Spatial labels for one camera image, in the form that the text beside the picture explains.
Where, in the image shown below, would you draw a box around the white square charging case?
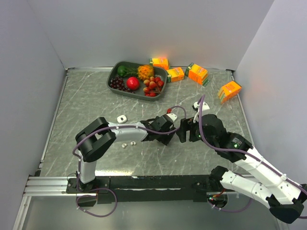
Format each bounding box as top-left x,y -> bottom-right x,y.
117,115 -> 128,124

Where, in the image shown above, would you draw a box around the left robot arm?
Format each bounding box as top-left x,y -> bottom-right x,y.
72,113 -> 177,193

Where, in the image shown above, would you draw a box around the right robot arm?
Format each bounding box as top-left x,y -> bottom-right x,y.
177,114 -> 307,224

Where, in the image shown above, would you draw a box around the dark grey fruit tray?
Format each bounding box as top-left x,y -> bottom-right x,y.
106,61 -> 168,102

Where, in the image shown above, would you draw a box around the orange striped sponge box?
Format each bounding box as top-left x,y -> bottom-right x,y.
217,80 -> 242,104

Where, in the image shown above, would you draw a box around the orange box middle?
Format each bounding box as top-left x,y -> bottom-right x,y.
167,67 -> 185,83

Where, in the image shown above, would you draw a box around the red pomegranate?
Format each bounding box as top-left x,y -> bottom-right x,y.
126,77 -> 140,91

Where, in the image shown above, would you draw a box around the orange sponge box near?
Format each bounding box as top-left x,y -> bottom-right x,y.
185,63 -> 209,86

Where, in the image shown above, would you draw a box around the orange pineapple toy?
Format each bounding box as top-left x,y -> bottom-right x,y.
137,65 -> 154,81

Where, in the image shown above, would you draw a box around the dark purple grapes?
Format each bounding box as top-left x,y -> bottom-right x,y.
108,77 -> 133,93

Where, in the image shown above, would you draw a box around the orange box back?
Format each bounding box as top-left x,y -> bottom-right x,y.
149,58 -> 170,70

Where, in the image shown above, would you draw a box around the green pepper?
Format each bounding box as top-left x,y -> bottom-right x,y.
117,65 -> 128,78

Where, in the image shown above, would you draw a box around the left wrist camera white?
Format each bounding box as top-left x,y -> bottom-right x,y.
166,108 -> 177,123

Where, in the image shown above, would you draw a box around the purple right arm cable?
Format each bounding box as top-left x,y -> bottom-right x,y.
198,94 -> 307,220

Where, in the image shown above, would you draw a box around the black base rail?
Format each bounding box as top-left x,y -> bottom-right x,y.
66,175 -> 223,204

